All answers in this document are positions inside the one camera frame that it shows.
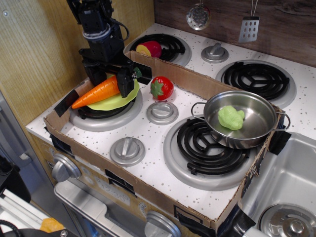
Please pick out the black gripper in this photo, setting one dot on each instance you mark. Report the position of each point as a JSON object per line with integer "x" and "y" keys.
{"x": 106, "y": 46}

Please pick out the orange toy carrot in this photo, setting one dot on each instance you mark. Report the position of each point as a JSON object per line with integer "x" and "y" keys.
{"x": 98, "y": 92}

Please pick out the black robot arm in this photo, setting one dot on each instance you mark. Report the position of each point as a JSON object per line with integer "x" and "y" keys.
{"x": 94, "y": 11}

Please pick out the yellow-green plate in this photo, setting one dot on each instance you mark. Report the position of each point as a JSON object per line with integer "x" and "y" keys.
{"x": 116, "y": 101}

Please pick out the front left black burner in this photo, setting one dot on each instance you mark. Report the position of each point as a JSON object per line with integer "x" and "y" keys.
{"x": 87, "y": 112}

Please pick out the black burner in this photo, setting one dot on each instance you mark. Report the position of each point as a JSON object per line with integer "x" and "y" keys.
{"x": 203, "y": 154}
{"x": 87, "y": 112}
{"x": 172, "y": 47}
{"x": 265, "y": 80}

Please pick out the red yellow toy apple half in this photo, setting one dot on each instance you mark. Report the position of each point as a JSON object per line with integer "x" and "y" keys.
{"x": 151, "y": 48}

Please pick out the red toy strawberry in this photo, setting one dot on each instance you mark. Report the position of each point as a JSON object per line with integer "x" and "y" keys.
{"x": 161, "y": 88}

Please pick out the silver knob centre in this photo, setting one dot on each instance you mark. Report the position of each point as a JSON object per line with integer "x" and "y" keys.
{"x": 162, "y": 113}

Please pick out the silver knob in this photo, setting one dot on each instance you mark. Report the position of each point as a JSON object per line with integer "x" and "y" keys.
{"x": 127, "y": 152}
{"x": 215, "y": 54}
{"x": 162, "y": 113}

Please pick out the back left black burner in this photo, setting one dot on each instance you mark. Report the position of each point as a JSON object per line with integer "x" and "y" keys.
{"x": 172, "y": 47}

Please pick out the silver knob front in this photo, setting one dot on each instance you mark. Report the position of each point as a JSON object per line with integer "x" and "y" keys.
{"x": 127, "y": 152}

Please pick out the cardboard fence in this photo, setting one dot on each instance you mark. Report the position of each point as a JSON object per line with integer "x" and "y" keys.
{"x": 150, "y": 181}

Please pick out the left silver oven dial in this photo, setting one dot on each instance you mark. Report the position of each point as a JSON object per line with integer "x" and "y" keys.
{"x": 64, "y": 169}

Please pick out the silver oven dial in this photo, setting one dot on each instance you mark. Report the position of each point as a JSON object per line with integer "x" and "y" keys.
{"x": 64, "y": 169}
{"x": 158, "y": 225}

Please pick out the hanging silver strainer ladle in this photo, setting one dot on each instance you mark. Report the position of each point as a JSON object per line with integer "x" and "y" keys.
{"x": 198, "y": 16}

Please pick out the silver knob back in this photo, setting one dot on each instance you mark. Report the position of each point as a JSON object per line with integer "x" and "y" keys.
{"x": 215, "y": 54}

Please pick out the front right black burner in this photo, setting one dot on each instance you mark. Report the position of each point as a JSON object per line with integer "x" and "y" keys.
{"x": 203, "y": 154}

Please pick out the green toy lettuce piece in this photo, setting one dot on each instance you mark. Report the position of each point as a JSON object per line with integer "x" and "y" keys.
{"x": 230, "y": 118}

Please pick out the hanging silver slotted spatula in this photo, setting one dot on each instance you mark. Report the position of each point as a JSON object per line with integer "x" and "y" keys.
{"x": 249, "y": 26}

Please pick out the back right black burner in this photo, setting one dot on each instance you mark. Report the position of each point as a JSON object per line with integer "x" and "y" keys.
{"x": 265, "y": 80}

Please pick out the right silver oven dial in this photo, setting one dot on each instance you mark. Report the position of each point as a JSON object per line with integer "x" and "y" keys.
{"x": 158, "y": 225}

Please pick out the orange sponge piece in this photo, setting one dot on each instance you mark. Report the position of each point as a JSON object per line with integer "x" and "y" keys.
{"x": 50, "y": 225}

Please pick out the silver sink basin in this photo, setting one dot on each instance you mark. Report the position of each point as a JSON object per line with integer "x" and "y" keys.
{"x": 289, "y": 177}

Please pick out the silver sink drain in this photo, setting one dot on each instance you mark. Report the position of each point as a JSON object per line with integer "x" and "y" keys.
{"x": 287, "y": 220}

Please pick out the silver oven door handle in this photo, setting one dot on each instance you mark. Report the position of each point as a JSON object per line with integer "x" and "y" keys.
{"x": 91, "y": 212}

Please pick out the steel pan with handles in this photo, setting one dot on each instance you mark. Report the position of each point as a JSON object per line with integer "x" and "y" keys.
{"x": 261, "y": 118}

